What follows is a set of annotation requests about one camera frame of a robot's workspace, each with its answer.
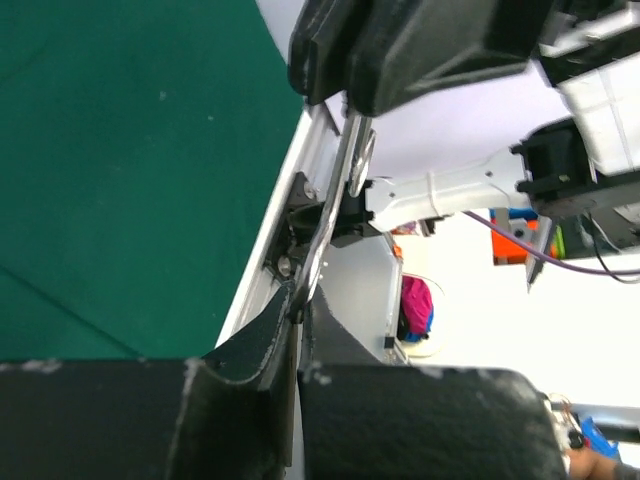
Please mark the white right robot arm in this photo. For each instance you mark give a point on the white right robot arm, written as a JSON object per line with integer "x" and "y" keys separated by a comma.
{"x": 586, "y": 160}

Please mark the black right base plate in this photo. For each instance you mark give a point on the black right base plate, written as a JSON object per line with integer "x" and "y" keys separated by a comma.
{"x": 297, "y": 223}

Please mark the pink bag in background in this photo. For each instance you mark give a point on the pink bag in background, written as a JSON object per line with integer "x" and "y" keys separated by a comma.
{"x": 416, "y": 310}

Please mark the orange box in background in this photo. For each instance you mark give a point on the orange box in background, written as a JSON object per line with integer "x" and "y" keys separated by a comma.
{"x": 521, "y": 223}

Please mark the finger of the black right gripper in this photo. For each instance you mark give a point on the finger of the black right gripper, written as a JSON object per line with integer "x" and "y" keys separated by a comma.
{"x": 410, "y": 48}
{"x": 332, "y": 50}

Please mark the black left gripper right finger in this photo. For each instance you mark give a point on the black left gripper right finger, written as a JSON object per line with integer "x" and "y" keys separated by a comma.
{"x": 363, "y": 419}

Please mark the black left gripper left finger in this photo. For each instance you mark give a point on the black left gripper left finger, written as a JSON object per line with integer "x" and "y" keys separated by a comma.
{"x": 227, "y": 415}

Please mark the green surgical drape cloth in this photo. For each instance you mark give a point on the green surgical drape cloth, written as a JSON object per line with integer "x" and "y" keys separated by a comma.
{"x": 140, "y": 143}

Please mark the aluminium front rail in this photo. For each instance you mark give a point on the aluminium front rail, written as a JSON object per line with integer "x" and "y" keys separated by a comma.
{"x": 312, "y": 151}

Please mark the steel needle holder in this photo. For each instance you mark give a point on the steel needle holder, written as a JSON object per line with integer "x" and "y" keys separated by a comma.
{"x": 349, "y": 174}

